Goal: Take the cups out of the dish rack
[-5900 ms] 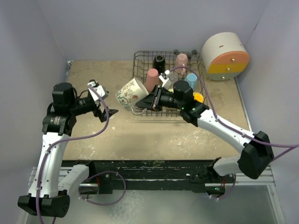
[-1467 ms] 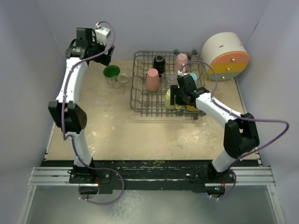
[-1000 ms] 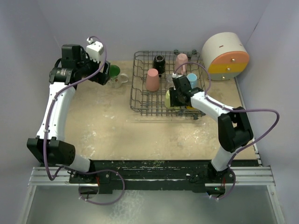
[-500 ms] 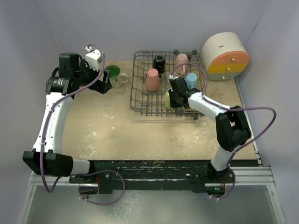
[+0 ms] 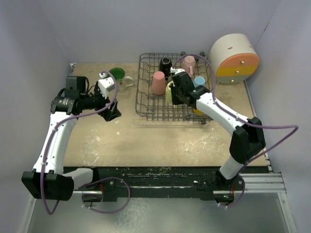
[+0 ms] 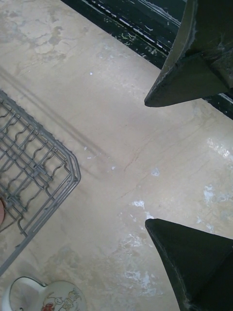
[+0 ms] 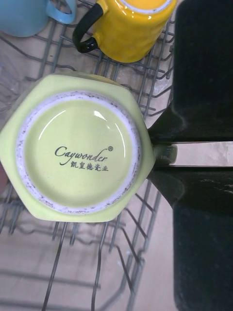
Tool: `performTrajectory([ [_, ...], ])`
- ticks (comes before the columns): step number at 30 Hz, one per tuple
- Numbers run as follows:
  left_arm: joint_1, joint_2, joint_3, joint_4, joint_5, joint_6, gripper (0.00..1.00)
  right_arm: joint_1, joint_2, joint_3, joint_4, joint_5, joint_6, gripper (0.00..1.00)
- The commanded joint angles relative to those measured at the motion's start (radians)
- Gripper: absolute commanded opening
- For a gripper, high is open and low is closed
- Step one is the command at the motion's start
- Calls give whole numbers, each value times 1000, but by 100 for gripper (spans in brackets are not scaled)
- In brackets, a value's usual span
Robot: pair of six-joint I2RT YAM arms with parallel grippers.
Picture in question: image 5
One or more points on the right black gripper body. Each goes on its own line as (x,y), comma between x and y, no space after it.
(177,94)

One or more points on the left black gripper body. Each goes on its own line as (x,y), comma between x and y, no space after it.
(95,101)

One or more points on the light green faceted mug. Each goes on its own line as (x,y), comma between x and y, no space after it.
(168,93)

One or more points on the light blue mug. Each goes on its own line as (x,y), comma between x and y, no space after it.
(199,81)

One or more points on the yellow mug black handle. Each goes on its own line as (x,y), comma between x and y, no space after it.
(197,111)

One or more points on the white floral mug green inside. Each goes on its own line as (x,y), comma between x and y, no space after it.
(123,81)

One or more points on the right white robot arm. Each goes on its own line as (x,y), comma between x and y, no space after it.
(247,137)

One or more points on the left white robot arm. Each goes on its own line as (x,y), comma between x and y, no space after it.
(47,179)

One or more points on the pale pink faceted mug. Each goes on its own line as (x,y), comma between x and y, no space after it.
(189,65)

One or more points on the black cup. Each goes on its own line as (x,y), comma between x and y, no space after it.
(165,65)

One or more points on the round three-drawer storage box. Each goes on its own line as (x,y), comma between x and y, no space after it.
(233,58)

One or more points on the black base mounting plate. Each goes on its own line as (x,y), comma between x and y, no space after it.
(155,179)

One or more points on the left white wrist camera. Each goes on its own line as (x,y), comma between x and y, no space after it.
(106,84)

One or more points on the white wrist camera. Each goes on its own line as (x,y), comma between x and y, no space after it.
(106,84)
(174,71)

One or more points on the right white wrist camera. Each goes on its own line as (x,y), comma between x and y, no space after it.
(174,71)

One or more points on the pink handleless tumbler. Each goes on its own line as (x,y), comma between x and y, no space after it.
(158,83)

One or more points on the grey wire dish rack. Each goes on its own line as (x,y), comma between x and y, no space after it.
(155,107)

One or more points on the aluminium rail frame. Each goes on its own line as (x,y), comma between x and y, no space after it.
(48,181)

